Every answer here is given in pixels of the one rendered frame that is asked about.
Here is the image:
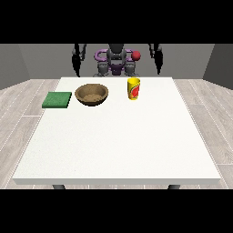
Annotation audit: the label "small red ball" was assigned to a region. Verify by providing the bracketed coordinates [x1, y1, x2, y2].
[131, 50, 142, 61]

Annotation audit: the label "grey robot trunk purple rings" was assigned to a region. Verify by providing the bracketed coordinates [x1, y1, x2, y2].
[93, 44, 141, 78]

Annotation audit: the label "brown wooden bowl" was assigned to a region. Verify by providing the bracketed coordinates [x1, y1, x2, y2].
[74, 83, 109, 107]

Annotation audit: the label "green square pad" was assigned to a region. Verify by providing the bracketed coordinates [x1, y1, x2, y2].
[41, 91, 73, 109]

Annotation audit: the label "yellow cup with melon print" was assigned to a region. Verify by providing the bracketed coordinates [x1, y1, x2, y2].
[127, 76, 141, 101]

